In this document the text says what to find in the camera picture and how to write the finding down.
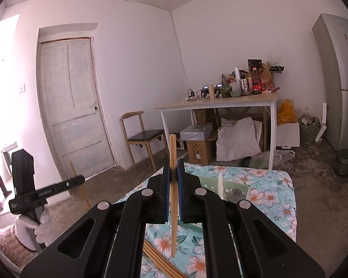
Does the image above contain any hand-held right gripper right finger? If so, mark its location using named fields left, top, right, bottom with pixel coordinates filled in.
left=177, top=159, right=326, bottom=278

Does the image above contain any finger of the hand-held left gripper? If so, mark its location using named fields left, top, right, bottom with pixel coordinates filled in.
left=35, top=175, right=85, bottom=199

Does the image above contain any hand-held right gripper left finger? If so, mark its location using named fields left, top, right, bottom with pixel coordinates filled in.
left=20, top=160, right=171, bottom=278

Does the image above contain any wooden chopstick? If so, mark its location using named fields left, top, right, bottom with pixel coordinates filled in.
left=70, top=161, right=91, bottom=209
left=144, top=239, right=182, bottom=275
left=169, top=134, right=179, bottom=259
left=143, top=244, right=176, bottom=278
left=143, top=250, right=164, bottom=278

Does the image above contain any green plastic basket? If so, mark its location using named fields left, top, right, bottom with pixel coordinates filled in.
left=183, top=175, right=250, bottom=232

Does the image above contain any white ceramic spoon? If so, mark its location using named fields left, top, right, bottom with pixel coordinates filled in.
left=217, top=169, right=224, bottom=200

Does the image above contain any person's left forearm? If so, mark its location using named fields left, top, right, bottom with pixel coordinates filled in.
left=0, top=227, right=37, bottom=267

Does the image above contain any person's left hand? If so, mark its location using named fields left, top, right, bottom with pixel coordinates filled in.
left=14, top=207, right=54, bottom=251

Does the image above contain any brown cardboard box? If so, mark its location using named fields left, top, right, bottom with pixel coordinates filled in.
left=186, top=139, right=218, bottom=165

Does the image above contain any white flat box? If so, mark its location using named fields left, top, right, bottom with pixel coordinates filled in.
left=180, top=124, right=213, bottom=142

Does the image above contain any wooden chair with dark seat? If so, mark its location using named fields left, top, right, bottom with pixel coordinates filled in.
left=120, top=111, right=169, bottom=170

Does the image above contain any white sack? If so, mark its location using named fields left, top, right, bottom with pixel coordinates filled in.
left=216, top=117, right=263, bottom=162

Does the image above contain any white wooden door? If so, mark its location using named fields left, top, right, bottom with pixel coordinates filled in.
left=36, top=37, right=117, bottom=180

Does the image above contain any clear plastic bag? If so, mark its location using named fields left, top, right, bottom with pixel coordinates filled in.
left=248, top=149, right=295, bottom=169

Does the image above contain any floral tablecloth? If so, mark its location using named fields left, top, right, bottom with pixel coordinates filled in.
left=116, top=162, right=297, bottom=278

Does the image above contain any white table with wooden top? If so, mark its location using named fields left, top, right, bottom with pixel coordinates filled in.
left=154, top=92, right=279, bottom=171

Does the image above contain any white carton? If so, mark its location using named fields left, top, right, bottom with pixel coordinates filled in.
left=276, top=122, right=300, bottom=148

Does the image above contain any yellow plastic bag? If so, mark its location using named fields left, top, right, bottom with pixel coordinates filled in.
left=277, top=99, right=297, bottom=126

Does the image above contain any cola bottle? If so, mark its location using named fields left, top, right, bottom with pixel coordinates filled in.
left=251, top=67, right=263, bottom=95

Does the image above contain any green bag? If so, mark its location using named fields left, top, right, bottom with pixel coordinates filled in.
left=297, top=115, right=323, bottom=144

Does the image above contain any white board strip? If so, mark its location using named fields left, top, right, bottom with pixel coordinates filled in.
left=314, top=103, right=328, bottom=143

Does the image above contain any small grey lidded bin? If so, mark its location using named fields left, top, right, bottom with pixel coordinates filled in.
left=335, top=148, right=348, bottom=177

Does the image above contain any grey refrigerator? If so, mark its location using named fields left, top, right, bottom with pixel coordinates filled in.
left=311, top=13, right=348, bottom=152

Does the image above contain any thin wall cable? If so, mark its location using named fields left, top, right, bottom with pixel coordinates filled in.
left=171, top=12, right=192, bottom=93

